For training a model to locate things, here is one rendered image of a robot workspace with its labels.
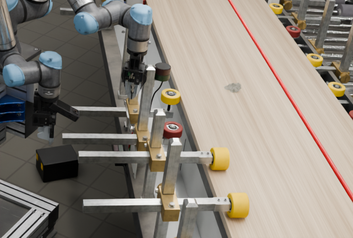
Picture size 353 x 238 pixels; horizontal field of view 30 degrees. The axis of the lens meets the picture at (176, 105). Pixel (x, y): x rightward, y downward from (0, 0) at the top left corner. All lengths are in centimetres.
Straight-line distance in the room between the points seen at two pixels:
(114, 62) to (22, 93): 87
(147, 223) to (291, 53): 131
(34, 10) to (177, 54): 77
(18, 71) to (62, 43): 286
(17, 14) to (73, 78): 208
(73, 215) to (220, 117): 113
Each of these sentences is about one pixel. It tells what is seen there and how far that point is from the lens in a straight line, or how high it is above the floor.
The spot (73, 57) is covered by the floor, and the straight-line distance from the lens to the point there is 488.
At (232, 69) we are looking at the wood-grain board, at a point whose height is 90.
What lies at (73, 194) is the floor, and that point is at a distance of 357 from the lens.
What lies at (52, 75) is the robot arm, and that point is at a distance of 225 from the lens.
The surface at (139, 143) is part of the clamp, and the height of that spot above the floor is 86.
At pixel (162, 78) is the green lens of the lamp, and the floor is 111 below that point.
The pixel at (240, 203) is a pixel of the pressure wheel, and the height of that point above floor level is 97.
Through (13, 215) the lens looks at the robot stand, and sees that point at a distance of 313.
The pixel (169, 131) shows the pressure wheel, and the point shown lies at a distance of 250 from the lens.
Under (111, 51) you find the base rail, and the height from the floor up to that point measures 70.
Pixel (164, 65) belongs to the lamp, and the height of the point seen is 115.
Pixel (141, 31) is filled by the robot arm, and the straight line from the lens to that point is 222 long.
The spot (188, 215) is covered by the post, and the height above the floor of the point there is 110.
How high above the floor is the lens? 228
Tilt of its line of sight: 31 degrees down
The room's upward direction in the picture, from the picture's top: 9 degrees clockwise
